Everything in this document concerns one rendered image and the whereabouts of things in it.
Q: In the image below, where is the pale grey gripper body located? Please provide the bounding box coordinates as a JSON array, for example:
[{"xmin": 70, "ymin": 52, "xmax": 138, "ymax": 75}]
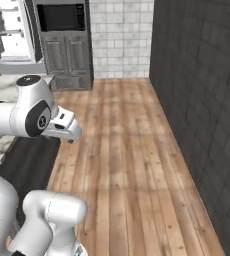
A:
[{"xmin": 41, "ymin": 117, "xmax": 83, "ymax": 142}]

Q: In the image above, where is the dark grey tall cupboard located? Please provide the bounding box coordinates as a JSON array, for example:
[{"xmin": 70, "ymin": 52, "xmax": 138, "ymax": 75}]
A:
[{"xmin": 31, "ymin": 0, "xmax": 95, "ymax": 92}]

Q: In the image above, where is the white open fridge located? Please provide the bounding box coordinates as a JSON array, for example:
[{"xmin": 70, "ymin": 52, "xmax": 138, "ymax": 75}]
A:
[{"xmin": 0, "ymin": 0, "xmax": 48, "ymax": 76}]

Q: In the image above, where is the black built-in microwave oven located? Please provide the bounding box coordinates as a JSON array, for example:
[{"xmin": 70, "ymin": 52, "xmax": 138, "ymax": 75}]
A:
[{"xmin": 36, "ymin": 2, "xmax": 87, "ymax": 33}]

